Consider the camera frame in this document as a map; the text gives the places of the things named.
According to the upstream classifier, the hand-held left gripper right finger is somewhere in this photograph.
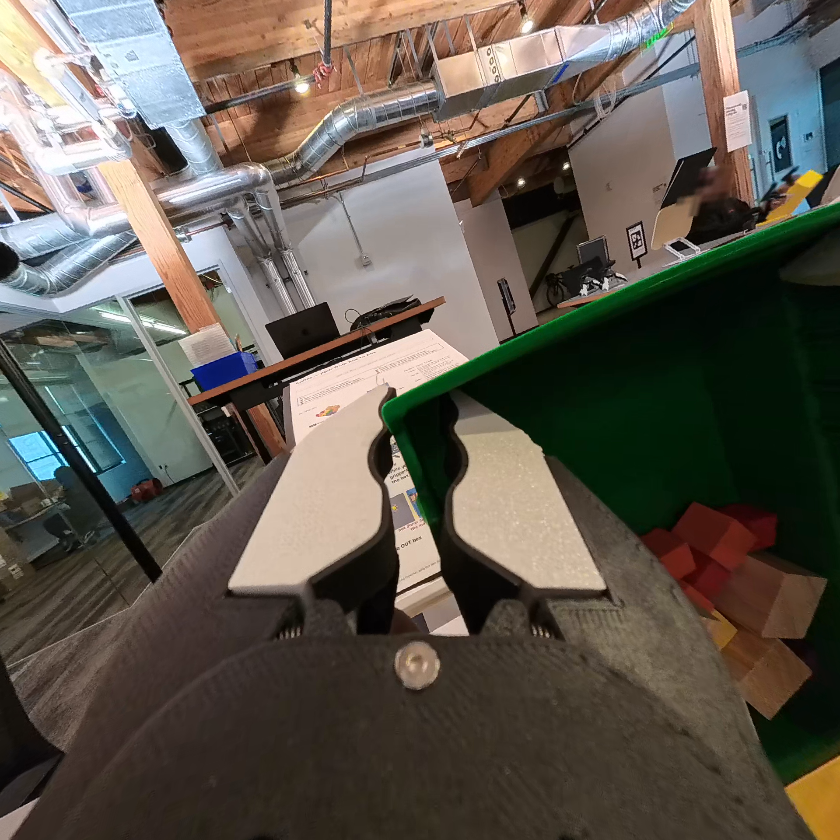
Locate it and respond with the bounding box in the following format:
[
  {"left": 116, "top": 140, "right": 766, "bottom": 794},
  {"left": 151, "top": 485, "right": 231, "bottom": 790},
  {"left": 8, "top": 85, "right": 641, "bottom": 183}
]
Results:
[{"left": 438, "top": 390, "right": 609, "bottom": 637}]

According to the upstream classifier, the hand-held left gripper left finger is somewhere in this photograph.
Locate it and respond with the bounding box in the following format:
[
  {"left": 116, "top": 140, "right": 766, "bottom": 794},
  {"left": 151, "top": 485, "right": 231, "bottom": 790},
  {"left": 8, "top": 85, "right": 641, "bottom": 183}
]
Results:
[{"left": 227, "top": 384, "right": 401, "bottom": 636}]

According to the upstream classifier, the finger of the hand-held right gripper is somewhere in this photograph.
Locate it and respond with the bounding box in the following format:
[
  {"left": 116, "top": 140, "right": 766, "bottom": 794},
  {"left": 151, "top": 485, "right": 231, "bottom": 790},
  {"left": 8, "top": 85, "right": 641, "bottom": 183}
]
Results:
[{"left": 781, "top": 244, "right": 840, "bottom": 286}]

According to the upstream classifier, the green plastic box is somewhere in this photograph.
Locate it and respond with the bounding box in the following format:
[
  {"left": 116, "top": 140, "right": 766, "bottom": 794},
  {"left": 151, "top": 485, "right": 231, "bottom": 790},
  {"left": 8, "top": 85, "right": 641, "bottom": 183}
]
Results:
[{"left": 382, "top": 202, "right": 840, "bottom": 786}]

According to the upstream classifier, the pile of wooden cubes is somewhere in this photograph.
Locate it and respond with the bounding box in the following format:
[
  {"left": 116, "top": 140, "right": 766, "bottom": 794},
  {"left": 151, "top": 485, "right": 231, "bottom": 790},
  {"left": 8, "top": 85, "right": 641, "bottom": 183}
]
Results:
[{"left": 640, "top": 502, "right": 829, "bottom": 721}]

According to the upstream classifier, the yellow plastic box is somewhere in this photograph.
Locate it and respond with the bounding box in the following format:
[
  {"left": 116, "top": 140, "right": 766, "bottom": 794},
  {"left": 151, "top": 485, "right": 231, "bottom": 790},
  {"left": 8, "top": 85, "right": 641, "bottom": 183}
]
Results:
[{"left": 784, "top": 755, "right": 840, "bottom": 840}]

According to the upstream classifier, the tilted beige and black board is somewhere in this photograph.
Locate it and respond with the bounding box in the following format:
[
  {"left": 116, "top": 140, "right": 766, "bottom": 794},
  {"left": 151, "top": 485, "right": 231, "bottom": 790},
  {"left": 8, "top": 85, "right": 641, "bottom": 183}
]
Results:
[{"left": 650, "top": 147, "right": 718, "bottom": 260}]

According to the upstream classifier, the printed instruction sheet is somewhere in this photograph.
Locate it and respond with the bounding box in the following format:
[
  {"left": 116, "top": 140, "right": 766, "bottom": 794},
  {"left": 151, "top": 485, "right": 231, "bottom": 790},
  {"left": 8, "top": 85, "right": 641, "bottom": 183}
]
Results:
[{"left": 289, "top": 328, "right": 470, "bottom": 595}]

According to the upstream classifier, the blue plastic bin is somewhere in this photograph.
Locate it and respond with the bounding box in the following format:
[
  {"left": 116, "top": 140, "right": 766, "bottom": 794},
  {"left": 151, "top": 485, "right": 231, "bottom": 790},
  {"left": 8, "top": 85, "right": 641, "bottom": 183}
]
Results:
[{"left": 191, "top": 351, "right": 261, "bottom": 393}]

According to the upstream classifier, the black laptop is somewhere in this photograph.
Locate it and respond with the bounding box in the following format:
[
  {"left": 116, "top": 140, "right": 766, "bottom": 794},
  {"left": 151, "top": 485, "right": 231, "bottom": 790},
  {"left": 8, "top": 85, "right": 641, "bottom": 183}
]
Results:
[{"left": 265, "top": 302, "right": 341, "bottom": 361}]

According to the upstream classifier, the white paper notice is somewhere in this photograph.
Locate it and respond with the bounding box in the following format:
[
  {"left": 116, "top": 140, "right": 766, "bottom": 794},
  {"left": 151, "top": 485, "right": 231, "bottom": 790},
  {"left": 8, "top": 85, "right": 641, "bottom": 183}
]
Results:
[{"left": 178, "top": 323, "right": 232, "bottom": 368}]

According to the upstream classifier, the black stanchion pole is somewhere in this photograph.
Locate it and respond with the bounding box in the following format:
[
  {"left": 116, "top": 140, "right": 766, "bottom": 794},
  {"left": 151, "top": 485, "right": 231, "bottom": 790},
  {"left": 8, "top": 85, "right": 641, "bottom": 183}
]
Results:
[{"left": 0, "top": 341, "right": 162, "bottom": 582}]

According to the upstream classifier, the wooden desk with black frame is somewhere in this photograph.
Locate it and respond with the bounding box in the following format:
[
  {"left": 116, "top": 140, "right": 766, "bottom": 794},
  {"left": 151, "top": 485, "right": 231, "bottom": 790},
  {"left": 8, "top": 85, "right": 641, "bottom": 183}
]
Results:
[{"left": 187, "top": 297, "right": 447, "bottom": 408}]

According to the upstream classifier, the white wall poster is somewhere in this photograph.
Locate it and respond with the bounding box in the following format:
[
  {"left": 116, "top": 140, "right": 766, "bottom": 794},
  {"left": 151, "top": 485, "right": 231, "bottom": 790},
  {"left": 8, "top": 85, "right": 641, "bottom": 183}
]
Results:
[{"left": 724, "top": 90, "right": 753, "bottom": 151}]

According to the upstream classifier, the black bag with cables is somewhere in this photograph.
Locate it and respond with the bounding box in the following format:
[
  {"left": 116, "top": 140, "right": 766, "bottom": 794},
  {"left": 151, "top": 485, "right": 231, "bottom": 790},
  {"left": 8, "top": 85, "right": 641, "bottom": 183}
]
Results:
[{"left": 350, "top": 295, "right": 422, "bottom": 332}]

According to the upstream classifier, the wooden support post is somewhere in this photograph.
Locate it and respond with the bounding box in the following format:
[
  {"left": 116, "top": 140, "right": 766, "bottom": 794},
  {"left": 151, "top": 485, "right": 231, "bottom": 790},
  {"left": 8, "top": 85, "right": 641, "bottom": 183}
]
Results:
[
  {"left": 694, "top": 0, "right": 756, "bottom": 204},
  {"left": 98, "top": 161, "right": 286, "bottom": 460}
]

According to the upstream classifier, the silver air duct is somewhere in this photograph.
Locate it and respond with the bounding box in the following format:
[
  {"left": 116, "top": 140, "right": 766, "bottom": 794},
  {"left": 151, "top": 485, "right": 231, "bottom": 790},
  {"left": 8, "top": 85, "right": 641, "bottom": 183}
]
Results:
[{"left": 0, "top": 0, "right": 697, "bottom": 296}]

